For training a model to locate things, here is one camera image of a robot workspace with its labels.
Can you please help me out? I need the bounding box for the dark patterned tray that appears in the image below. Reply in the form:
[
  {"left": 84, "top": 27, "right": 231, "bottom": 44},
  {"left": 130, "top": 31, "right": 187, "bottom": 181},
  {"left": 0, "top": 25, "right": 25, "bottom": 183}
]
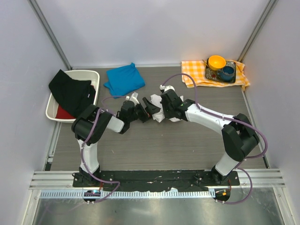
[{"left": 205, "top": 61, "right": 236, "bottom": 83}]

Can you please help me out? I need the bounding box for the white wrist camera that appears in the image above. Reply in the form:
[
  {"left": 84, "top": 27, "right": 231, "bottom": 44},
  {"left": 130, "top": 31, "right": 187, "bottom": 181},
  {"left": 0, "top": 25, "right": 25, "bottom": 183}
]
[
  {"left": 126, "top": 92, "right": 139, "bottom": 105},
  {"left": 159, "top": 85, "right": 175, "bottom": 93}
]

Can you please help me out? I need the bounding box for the slotted cable duct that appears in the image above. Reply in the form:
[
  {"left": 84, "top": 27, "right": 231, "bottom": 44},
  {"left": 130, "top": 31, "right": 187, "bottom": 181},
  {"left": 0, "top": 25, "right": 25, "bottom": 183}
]
[{"left": 40, "top": 188, "right": 215, "bottom": 199}]

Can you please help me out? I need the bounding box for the yellow bowl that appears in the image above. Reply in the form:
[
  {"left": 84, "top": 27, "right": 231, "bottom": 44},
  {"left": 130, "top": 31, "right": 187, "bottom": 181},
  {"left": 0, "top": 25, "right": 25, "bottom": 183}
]
[{"left": 208, "top": 55, "right": 226, "bottom": 71}]

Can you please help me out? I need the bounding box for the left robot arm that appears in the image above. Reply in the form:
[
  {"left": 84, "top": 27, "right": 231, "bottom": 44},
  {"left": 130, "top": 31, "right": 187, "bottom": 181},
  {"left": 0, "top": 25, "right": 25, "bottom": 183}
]
[{"left": 71, "top": 97, "right": 161, "bottom": 187}]

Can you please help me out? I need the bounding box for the red t shirt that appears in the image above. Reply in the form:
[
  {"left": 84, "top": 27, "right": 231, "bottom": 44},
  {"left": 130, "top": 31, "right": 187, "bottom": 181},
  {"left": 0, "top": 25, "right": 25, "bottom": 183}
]
[{"left": 55, "top": 85, "right": 96, "bottom": 119}]

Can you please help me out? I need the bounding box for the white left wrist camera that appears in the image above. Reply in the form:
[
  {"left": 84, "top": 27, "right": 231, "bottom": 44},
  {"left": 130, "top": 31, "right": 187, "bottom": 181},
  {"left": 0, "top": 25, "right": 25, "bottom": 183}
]
[{"left": 126, "top": 92, "right": 139, "bottom": 105}]

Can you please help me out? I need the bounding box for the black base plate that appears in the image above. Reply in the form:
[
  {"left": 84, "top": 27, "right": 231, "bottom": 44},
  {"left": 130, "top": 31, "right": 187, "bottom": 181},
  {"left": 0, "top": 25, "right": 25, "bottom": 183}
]
[{"left": 72, "top": 170, "right": 240, "bottom": 192}]

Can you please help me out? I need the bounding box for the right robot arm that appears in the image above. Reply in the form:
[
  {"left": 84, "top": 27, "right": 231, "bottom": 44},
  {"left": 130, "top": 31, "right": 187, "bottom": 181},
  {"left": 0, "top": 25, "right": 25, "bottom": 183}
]
[{"left": 160, "top": 86, "right": 259, "bottom": 184}]

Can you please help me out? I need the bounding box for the yellow checkered cloth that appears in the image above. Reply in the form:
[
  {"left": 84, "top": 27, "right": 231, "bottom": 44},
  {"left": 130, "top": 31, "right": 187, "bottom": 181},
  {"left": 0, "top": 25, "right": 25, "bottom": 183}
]
[{"left": 181, "top": 60, "right": 250, "bottom": 90}]

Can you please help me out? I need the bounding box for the white plastic bin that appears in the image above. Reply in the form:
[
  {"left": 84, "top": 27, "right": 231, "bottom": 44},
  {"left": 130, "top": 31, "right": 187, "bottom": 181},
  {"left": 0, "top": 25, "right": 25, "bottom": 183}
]
[{"left": 45, "top": 70, "right": 101, "bottom": 124}]

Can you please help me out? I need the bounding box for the black t shirt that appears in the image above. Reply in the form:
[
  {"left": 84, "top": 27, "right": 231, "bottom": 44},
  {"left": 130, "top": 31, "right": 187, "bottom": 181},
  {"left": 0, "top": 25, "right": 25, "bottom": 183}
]
[{"left": 48, "top": 69, "right": 97, "bottom": 119}]

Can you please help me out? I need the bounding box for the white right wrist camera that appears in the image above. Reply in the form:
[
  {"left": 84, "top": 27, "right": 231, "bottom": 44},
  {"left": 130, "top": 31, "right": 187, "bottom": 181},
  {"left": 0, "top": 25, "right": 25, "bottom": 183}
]
[{"left": 159, "top": 85, "right": 175, "bottom": 93}]

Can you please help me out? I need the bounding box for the blue mug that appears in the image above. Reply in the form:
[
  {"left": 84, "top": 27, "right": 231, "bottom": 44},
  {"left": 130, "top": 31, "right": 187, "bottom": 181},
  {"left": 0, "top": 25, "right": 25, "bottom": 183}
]
[{"left": 217, "top": 66, "right": 235, "bottom": 82}]

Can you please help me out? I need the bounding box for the white t shirt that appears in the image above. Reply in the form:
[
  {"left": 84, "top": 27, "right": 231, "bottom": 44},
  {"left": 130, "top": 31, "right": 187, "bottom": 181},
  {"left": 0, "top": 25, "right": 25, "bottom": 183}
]
[{"left": 150, "top": 93, "right": 185, "bottom": 123}]

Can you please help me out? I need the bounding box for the blue folded t shirt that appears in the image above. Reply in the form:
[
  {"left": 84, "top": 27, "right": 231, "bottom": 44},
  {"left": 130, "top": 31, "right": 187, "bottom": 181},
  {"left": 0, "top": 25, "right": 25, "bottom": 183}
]
[{"left": 103, "top": 63, "right": 145, "bottom": 98}]

